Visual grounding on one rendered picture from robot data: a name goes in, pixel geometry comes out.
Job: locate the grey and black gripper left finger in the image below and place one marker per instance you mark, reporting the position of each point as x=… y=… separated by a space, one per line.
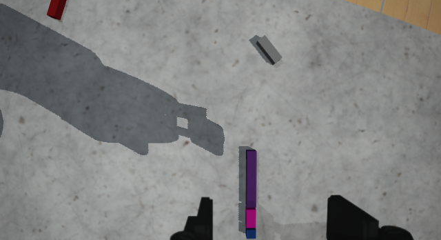
x=201 y=226

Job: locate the magenta block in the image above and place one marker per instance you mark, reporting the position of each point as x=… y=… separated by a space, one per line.
x=250 y=217

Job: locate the grey rectangular block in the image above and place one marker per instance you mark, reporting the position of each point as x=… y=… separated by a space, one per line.
x=269 y=50

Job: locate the dark red rod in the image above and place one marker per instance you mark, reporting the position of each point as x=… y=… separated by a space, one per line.
x=56 y=8

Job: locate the purple rod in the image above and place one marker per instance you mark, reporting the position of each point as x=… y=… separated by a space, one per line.
x=251 y=178

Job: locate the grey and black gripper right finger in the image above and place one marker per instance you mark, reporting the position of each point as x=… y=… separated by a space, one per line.
x=346 y=221

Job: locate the small blue cube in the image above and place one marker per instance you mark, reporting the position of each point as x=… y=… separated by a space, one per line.
x=250 y=233

